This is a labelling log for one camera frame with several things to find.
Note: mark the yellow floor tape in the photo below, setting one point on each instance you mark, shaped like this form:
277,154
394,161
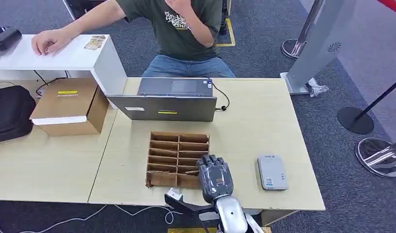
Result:
230,35

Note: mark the wooden card box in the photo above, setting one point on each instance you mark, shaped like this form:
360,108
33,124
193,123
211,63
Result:
172,160

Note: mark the grey laptop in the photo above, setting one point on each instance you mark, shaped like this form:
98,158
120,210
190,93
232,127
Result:
162,107

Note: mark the grey kiosk stand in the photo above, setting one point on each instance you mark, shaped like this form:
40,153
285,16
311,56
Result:
317,41

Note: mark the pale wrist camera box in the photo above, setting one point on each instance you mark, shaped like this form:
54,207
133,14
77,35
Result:
174,194

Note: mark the pale wooden desk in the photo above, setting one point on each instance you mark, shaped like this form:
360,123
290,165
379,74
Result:
40,167
249,128

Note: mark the red barrier belt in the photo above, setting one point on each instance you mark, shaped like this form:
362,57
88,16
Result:
392,5

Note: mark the black device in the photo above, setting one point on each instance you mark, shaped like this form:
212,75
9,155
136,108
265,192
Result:
6,38

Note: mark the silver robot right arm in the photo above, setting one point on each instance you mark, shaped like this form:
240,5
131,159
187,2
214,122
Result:
231,215

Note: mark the person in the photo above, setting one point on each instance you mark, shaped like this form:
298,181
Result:
181,41

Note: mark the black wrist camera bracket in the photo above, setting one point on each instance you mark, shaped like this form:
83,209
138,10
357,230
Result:
188,207

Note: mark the white shelf riser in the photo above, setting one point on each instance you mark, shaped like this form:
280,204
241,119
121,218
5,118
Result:
72,59

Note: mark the black stanchion post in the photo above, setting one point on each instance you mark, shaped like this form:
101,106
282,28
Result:
355,120

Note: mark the clear plastic wrap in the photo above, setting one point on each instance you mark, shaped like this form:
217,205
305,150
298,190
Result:
317,87

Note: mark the black bag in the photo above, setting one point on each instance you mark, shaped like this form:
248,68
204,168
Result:
9,112

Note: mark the chrome stanchion post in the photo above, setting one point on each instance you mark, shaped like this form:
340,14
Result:
378,157
297,38

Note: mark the brown cardboard box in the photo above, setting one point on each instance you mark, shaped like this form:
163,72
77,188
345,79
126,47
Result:
69,103

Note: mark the person's right hand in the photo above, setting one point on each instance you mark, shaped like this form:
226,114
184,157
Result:
48,40

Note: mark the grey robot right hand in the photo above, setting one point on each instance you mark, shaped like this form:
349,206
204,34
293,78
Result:
215,180

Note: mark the grey card reader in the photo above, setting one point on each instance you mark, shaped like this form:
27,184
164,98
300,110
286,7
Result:
272,172

